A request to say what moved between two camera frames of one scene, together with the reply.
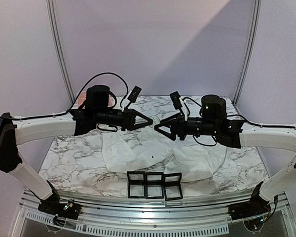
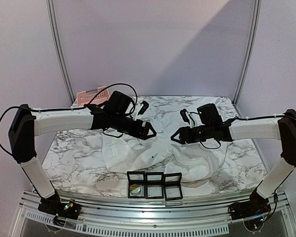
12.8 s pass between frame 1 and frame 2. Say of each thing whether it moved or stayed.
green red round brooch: moved
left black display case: stayed
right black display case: stayed
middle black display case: stayed
